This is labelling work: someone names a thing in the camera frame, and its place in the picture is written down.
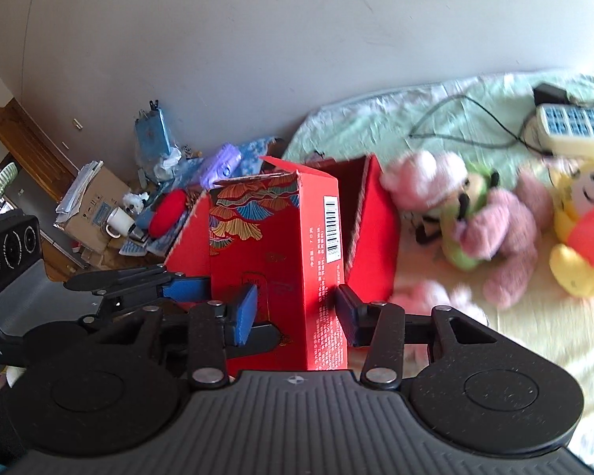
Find red patterned carton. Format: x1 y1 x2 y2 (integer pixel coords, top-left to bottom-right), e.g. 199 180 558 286
209 159 347 375

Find large red cardboard box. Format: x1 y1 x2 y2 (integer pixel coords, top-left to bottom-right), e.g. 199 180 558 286
165 153 400 300

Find red oval pouch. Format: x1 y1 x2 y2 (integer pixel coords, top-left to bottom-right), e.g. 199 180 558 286
148 189 187 239

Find white mug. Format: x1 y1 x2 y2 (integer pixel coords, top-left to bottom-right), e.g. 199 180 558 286
105 207 135 239

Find white green fan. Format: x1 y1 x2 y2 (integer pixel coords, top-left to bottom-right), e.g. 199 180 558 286
0 161 19 199

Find blue checkered cloth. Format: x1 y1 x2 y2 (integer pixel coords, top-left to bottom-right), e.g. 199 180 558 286
119 136 284 257

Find brown cardboard box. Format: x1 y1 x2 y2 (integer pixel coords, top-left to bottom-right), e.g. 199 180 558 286
53 161 131 254

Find purple tissue pack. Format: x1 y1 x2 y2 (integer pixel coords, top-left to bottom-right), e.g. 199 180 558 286
198 144 242 190

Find pink green plush toy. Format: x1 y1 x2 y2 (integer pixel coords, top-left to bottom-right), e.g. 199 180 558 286
381 150 554 309

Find wooden door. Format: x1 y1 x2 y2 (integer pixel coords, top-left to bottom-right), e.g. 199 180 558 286
0 99 77 203

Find blue paper bag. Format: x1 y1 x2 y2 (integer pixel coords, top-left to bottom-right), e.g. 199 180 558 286
134 100 172 167

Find light green bed sheet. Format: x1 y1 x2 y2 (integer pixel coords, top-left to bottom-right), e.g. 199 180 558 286
283 70 594 186

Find yellow bear plush toy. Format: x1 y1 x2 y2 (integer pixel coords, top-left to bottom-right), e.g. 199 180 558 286
549 160 594 298

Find white power strip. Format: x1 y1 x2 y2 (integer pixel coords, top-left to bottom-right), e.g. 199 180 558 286
524 104 594 158

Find black power adapter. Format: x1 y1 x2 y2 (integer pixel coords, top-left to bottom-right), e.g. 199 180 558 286
532 83 571 106

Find black cable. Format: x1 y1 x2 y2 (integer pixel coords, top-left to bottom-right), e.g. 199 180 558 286
407 92 550 152

